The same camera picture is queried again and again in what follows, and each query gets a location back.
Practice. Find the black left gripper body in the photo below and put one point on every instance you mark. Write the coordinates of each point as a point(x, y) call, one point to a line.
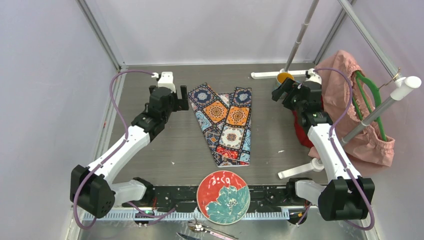
point(173, 99)

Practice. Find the red plate with teal flower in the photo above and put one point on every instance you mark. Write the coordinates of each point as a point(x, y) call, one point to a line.
point(223, 197)

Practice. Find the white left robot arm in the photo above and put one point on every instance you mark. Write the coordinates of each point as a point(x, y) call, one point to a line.
point(92, 187)

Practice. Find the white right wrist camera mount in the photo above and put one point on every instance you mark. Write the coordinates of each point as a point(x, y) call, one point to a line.
point(312, 76)

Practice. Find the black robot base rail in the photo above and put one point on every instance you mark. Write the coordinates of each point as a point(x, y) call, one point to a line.
point(183, 198)

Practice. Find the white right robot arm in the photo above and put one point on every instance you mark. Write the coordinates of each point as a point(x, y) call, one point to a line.
point(331, 183)

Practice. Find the white and grey clothes rack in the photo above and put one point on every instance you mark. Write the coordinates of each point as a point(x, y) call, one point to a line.
point(404, 85)

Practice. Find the green clothes hanger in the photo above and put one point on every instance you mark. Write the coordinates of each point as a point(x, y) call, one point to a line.
point(368, 96)

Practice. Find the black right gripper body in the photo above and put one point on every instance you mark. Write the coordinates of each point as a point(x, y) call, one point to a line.
point(292, 100)

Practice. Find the metal knife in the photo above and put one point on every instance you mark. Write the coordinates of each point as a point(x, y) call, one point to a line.
point(186, 237)

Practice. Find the metal spoon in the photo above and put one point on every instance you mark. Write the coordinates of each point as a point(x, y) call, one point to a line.
point(197, 227)

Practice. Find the red cloth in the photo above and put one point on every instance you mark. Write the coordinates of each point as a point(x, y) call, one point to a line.
point(303, 132)

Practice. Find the colourful patterned placemat cloth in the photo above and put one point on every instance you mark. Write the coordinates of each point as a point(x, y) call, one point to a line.
point(225, 122)

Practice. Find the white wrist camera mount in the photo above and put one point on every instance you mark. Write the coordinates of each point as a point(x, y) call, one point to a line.
point(165, 79)
point(312, 76)

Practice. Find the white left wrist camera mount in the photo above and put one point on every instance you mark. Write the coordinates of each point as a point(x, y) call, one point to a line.
point(165, 79)

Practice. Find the pink fabric garment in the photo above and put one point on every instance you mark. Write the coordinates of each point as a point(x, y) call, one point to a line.
point(371, 145)

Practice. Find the blue mug with yellow inside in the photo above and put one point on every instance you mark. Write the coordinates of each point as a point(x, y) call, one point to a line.
point(282, 76)

